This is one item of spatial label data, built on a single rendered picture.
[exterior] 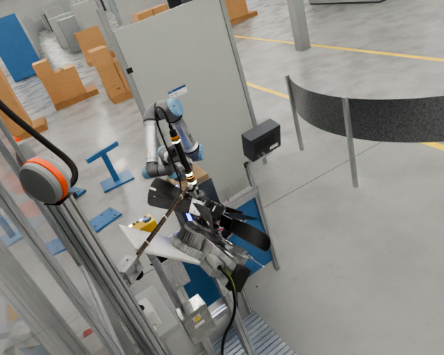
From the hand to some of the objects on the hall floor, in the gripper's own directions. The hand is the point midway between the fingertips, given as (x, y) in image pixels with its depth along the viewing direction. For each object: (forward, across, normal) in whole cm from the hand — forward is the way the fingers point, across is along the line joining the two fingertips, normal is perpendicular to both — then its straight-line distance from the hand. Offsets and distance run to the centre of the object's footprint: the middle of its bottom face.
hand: (187, 165), depth 191 cm
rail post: (-40, -54, -147) cm, 162 cm away
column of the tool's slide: (+37, +58, -148) cm, 163 cm away
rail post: (-40, +32, -147) cm, 156 cm away
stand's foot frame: (+9, +19, -148) cm, 149 cm away
